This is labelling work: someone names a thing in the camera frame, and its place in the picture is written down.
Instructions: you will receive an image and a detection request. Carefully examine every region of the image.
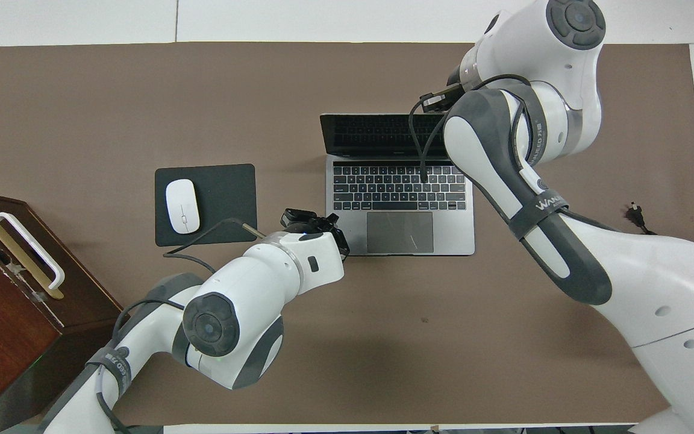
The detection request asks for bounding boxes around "dark brown wooden box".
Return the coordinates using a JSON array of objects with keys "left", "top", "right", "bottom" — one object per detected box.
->
[{"left": 0, "top": 188, "right": 125, "bottom": 432}]

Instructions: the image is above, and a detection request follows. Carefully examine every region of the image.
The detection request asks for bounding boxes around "brown table mat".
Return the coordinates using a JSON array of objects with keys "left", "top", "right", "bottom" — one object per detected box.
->
[{"left": 0, "top": 42, "right": 694, "bottom": 426}]

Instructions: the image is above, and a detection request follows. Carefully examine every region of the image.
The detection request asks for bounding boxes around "white computer mouse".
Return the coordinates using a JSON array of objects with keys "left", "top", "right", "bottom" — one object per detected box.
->
[{"left": 165, "top": 179, "right": 201, "bottom": 235}]

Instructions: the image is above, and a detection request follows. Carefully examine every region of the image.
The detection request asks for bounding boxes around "black mouse pad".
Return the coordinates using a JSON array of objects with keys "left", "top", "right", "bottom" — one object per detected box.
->
[{"left": 154, "top": 163, "right": 258, "bottom": 248}]

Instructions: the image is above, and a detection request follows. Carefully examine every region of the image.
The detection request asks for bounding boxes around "gold handle plate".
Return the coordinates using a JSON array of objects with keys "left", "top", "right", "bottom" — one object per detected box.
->
[{"left": 0, "top": 212, "right": 64, "bottom": 300}]

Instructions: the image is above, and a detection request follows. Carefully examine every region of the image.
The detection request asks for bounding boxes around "silver grey laptop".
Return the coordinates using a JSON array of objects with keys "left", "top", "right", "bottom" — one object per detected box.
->
[{"left": 319, "top": 113, "right": 476, "bottom": 257}]

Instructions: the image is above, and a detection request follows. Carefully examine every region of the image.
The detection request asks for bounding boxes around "right gripper grey cable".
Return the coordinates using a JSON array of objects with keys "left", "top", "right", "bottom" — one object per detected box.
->
[{"left": 408, "top": 74, "right": 531, "bottom": 181}]

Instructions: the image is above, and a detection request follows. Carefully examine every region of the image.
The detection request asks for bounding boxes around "white box handle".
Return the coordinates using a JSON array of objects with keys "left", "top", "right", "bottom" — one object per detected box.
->
[{"left": 0, "top": 212, "right": 66, "bottom": 291}]

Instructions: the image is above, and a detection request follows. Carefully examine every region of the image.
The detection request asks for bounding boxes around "black power cable with plug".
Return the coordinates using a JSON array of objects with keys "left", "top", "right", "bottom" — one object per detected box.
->
[{"left": 627, "top": 204, "right": 658, "bottom": 236}]

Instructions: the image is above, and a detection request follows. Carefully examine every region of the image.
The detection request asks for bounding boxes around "left gripper grey cable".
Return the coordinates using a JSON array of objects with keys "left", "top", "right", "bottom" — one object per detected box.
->
[{"left": 162, "top": 217, "right": 267, "bottom": 275}]

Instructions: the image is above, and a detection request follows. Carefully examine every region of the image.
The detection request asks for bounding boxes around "gripper grey cable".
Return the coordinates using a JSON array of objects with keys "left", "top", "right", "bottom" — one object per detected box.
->
[
  {"left": 408, "top": 74, "right": 531, "bottom": 181},
  {"left": 162, "top": 217, "right": 267, "bottom": 275}
]

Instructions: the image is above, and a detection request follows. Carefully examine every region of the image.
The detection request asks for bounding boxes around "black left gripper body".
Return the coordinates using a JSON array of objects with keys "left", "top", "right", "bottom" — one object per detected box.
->
[{"left": 298, "top": 216, "right": 339, "bottom": 237}]

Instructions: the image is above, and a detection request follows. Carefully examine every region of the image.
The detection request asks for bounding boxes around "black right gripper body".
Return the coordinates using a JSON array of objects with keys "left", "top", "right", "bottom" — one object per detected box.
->
[{"left": 446, "top": 60, "right": 467, "bottom": 90}]

